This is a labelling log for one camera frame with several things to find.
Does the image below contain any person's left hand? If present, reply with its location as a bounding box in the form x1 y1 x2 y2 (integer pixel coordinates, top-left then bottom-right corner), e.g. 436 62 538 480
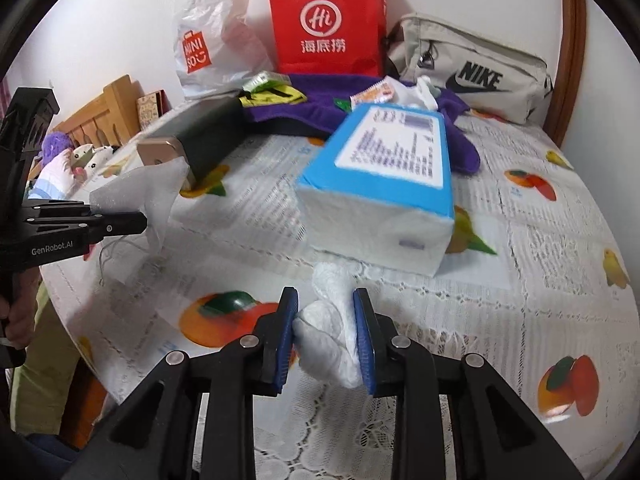
7 269 46 350

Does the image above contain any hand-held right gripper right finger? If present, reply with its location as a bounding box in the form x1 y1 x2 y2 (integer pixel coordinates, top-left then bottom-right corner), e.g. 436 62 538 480
352 287 586 480

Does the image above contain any brown wooden frame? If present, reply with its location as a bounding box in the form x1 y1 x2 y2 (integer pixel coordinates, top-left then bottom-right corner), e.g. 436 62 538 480
542 0 589 147

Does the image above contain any yellow green cloth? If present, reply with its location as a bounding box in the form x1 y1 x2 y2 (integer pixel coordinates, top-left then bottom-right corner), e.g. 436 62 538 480
9 282 87 438

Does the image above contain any grey sling bag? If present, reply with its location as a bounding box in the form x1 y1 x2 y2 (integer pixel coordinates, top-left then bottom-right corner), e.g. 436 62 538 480
387 12 555 126

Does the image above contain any purple plush toy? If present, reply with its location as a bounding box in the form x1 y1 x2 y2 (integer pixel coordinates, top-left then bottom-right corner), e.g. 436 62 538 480
40 131 74 167

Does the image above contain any white plastic shopping bag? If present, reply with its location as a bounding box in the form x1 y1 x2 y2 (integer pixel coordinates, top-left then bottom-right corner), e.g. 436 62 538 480
172 0 277 101

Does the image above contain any yellow black pouch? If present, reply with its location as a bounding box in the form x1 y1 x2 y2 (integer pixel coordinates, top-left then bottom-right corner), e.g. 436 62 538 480
239 85 308 109

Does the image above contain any red paper shopping bag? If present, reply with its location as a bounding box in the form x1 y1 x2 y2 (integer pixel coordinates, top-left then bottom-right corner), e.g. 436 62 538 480
266 0 388 77

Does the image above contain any light green plastic packet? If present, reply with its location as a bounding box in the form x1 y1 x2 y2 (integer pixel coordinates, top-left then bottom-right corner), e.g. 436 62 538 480
243 72 291 94

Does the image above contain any pink white plush toy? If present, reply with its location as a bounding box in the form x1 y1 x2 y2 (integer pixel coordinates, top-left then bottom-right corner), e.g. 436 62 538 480
27 152 85 202

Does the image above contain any blue tissue pack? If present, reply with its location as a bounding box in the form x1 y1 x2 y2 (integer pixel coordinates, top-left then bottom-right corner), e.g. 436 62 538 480
294 103 457 276

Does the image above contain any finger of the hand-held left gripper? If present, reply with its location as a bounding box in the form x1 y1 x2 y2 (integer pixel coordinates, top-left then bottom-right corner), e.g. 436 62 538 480
24 211 149 244
22 199 92 217

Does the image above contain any dark green box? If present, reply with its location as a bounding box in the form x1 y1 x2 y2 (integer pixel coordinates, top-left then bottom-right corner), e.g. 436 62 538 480
136 96 247 191

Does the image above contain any wooden headboard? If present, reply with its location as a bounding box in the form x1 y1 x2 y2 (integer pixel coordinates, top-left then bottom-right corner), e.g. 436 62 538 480
52 74 147 152

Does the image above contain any white spotted plush toy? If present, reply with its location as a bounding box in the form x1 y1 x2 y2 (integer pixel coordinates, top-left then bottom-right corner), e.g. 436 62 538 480
70 142 120 172

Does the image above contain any white tissue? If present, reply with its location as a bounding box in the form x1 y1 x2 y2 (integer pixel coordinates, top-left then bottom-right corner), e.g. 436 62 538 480
292 260 365 389

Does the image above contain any small patterned box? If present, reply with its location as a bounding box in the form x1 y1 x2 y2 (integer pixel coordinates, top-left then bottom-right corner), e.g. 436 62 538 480
136 90 169 131

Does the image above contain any fruit printed tablecloth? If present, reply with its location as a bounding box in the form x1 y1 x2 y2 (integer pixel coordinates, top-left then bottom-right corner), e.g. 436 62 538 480
40 105 640 480

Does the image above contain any purple towel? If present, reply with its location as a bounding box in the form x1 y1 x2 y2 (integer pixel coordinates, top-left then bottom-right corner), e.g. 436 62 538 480
242 74 482 176

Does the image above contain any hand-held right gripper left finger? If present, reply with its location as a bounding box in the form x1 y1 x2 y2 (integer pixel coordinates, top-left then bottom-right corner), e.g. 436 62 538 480
92 286 300 480

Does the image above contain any orange snack packet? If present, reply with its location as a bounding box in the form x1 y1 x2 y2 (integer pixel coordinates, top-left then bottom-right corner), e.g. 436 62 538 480
350 76 397 109

